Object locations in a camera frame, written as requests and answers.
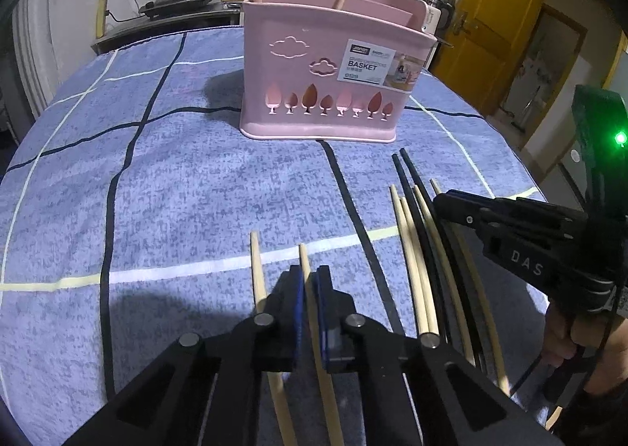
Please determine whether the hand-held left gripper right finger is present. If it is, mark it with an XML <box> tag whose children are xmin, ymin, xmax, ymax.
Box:
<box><xmin>314</xmin><ymin>266</ymin><xmax>565</xmax><ymax>446</ymax></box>

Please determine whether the yellow wooden door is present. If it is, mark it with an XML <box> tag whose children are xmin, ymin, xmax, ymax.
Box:
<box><xmin>432</xmin><ymin>0</ymin><xmax>550</xmax><ymax>84</ymax></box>

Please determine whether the blue plaid tablecloth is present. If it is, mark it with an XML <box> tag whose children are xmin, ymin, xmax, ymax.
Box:
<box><xmin>0</xmin><ymin>27</ymin><xmax>550</xmax><ymax>446</ymax></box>

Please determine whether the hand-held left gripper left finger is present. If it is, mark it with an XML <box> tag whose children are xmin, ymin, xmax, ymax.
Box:
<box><xmin>64</xmin><ymin>264</ymin><xmax>302</xmax><ymax>446</ymax></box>

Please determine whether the black chopstick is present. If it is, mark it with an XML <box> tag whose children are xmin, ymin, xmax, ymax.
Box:
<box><xmin>391</xmin><ymin>155</ymin><xmax>452</xmax><ymax>346</ymax></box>
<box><xmin>400</xmin><ymin>148</ymin><xmax>494</xmax><ymax>375</ymax></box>

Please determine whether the black power cable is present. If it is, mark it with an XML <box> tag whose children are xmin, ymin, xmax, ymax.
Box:
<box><xmin>105</xmin><ymin>9</ymin><xmax>148</xmax><ymax>24</ymax></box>

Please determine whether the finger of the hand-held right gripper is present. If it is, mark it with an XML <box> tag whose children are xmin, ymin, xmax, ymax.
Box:
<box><xmin>433</xmin><ymin>191</ymin><xmax>588</xmax><ymax>224</ymax></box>
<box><xmin>434</xmin><ymin>207</ymin><xmax>576</xmax><ymax>242</ymax></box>

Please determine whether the person's right hand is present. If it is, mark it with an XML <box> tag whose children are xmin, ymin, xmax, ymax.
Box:
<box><xmin>542</xmin><ymin>299</ymin><xmax>628</xmax><ymax>393</ymax></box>

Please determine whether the white electric kettle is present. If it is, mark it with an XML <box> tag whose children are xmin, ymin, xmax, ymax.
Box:
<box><xmin>419</xmin><ymin>0</ymin><xmax>455</xmax><ymax>32</ymax></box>

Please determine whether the metal kitchen counter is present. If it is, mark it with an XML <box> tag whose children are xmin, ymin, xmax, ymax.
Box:
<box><xmin>91</xmin><ymin>0</ymin><xmax>246</xmax><ymax>55</ymax></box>

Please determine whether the pink plastic utensil basket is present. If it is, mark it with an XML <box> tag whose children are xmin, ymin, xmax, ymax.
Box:
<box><xmin>239</xmin><ymin>0</ymin><xmax>439</xmax><ymax>145</ymax></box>

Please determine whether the black induction cooktop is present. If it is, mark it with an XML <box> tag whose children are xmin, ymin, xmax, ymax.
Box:
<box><xmin>139</xmin><ymin>0</ymin><xmax>219</xmax><ymax>18</ymax></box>

